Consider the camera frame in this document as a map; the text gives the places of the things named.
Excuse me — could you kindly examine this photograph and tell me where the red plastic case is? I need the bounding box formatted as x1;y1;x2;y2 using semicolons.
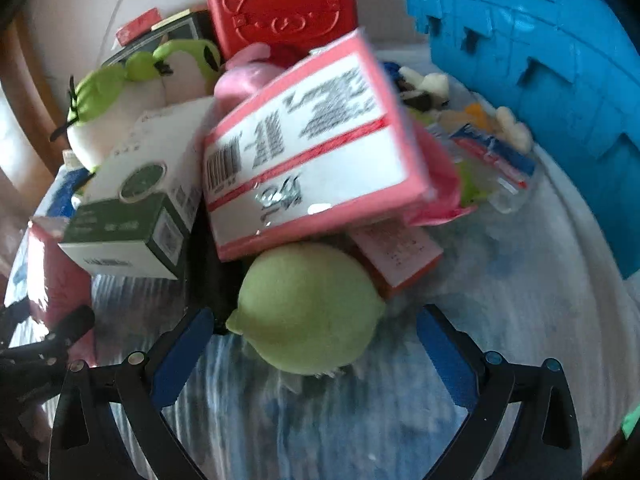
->
206;0;360;63

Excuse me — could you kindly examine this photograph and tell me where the black box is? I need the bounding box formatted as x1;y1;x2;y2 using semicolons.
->
100;9;218;68

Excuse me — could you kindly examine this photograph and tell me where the small red box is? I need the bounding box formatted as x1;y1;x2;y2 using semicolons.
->
115;7;162;46

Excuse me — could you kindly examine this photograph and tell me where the green and white box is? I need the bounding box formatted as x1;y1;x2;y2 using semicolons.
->
57;97;216;281

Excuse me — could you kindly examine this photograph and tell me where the green plush ball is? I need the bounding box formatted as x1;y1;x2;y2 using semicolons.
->
225;241;388;377

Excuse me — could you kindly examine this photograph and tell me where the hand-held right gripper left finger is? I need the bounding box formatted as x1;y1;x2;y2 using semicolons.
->
47;307;216;480

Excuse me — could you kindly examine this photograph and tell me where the green and white frog plush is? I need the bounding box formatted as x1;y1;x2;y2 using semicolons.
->
50;39;223;173

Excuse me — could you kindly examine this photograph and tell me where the red and white long box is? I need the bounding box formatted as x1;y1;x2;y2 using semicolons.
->
430;120;541;213

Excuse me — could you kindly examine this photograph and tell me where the pink plush toy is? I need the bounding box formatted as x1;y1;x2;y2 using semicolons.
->
212;42;301;113

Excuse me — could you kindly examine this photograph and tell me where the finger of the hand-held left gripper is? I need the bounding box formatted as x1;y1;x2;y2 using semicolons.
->
0;305;97;407

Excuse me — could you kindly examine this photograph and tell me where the orange and white box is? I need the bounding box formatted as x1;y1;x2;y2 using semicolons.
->
345;222;446;301

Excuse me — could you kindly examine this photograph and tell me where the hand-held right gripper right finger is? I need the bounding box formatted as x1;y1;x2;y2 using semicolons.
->
415;303;584;480

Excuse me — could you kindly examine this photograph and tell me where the small white and orange plush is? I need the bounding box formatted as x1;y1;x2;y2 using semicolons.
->
397;65;534;155

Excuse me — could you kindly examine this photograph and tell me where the pink tissue pack white label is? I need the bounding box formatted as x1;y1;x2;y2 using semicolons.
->
200;27;433;263

